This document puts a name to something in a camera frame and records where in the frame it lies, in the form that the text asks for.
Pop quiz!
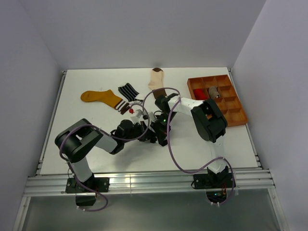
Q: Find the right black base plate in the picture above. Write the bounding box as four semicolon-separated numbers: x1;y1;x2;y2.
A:
193;172;236;189

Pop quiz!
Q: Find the cream brown sock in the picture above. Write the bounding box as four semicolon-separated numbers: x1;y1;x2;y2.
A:
148;67;167;99

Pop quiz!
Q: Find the wooden compartment tray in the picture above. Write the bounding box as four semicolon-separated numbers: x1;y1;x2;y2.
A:
187;75;248;127

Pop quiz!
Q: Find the mustard yellow sock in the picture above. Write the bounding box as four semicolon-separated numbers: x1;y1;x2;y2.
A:
80;90;130;115

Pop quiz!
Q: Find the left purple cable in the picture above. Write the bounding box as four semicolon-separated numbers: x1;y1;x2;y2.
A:
59;91;154;212

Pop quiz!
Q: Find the aluminium frame rail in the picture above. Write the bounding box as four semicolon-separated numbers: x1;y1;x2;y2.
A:
23;169;275;197

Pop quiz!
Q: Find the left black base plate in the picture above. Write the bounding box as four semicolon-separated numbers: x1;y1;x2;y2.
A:
65;177;110;193

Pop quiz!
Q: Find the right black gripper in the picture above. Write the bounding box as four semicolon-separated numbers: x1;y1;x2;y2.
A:
151;111;177;144

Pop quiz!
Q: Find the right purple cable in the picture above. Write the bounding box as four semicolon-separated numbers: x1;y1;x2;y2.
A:
141;87;239;205

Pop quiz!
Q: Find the purple cable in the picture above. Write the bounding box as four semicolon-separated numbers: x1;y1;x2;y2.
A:
59;91;154;212
141;87;239;205

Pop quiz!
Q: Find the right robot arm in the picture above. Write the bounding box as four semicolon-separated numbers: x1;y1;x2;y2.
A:
154;93;230;188

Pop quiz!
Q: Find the black white striped sock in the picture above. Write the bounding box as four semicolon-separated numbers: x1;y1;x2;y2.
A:
118;83;144;103

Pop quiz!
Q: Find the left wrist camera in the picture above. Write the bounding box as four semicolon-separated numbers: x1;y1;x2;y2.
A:
129;108;143;124

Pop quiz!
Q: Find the grey rolled sock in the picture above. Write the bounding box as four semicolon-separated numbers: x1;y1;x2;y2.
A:
208;86;220;99

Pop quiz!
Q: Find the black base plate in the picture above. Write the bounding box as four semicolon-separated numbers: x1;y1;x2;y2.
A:
193;172;236;189
65;177;110;193

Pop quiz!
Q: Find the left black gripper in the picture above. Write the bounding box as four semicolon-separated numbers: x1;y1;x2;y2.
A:
123;121;157;143

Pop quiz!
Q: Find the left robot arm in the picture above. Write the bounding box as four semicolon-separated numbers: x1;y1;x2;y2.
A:
55;119;155;193

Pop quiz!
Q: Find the red rolled sock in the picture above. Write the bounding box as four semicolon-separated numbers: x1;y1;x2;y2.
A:
193;89;207;100

